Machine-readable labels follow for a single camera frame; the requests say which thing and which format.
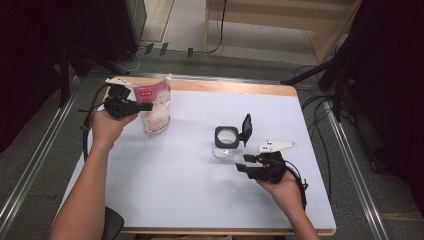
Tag metal floor rail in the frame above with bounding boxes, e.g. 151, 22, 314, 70
323, 99, 390, 240
0, 78, 81, 231
89, 71, 284, 85

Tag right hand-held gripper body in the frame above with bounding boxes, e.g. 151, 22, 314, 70
254, 140, 297, 184

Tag red and white pouch bag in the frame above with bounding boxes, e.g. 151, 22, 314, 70
133, 78, 173, 136

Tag hanging black cable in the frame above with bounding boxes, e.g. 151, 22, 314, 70
206, 0, 228, 54

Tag wooden platform frame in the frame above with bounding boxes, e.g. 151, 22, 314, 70
203, 0, 364, 65

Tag person's left hand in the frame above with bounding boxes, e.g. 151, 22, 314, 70
91, 109, 138, 151

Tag person's right hand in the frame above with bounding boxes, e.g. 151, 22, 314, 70
257, 170, 303, 214

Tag black tripod stand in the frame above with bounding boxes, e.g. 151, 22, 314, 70
280, 49, 355, 123

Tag white floor cable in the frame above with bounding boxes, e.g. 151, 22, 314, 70
114, 45, 148, 75

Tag black metal stand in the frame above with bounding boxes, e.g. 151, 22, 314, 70
57, 41, 129, 108

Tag clear jar with black lid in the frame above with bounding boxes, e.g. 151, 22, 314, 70
212, 113, 253, 159

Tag dark cabinet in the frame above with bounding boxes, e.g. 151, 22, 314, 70
101, 0, 148, 63

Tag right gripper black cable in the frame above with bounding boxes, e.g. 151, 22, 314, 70
285, 160, 310, 212

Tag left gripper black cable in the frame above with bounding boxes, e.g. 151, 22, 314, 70
78, 83, 112, 162

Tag black floor cable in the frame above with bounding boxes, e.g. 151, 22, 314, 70
301, 94, 334, 202

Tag black curtain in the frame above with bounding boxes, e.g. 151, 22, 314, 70
344, 0, 424, 214
0, 0, 73, 154

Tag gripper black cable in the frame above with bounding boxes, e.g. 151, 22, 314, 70
285, 160, 310, 212
78, 83, 112, 162

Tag white table cover sheet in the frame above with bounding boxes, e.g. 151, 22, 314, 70
61, 88, 337, 231

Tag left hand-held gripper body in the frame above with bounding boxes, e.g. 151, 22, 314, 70
103, 77, 138, 119

